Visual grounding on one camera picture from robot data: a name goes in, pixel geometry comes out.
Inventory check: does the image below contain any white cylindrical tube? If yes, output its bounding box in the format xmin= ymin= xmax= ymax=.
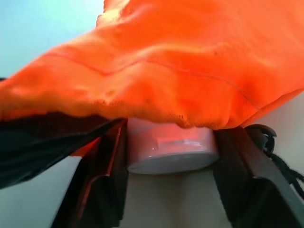
xmin=126 ymin=116 xmax=219 ymax=175

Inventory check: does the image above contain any orange fabric drawstring pouch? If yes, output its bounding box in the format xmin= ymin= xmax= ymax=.
xmin=0 ymin=0 xmax=304 ymax=190

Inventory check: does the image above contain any black cord lock toggle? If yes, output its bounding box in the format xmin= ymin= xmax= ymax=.
xmin=246 ymin=123 xmax=277 ymax=154

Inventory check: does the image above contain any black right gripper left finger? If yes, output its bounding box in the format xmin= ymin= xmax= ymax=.
xmin=50 ymin=118 xmax=130 ymax=228

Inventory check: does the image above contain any black drawstring cord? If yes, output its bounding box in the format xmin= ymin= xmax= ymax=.
xmin=270 ymin=152 xmax=304 ymax=199

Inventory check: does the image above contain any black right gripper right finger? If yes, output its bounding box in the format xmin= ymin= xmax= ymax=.
xmin=214 ymin=125 xmax=304 ymax=228

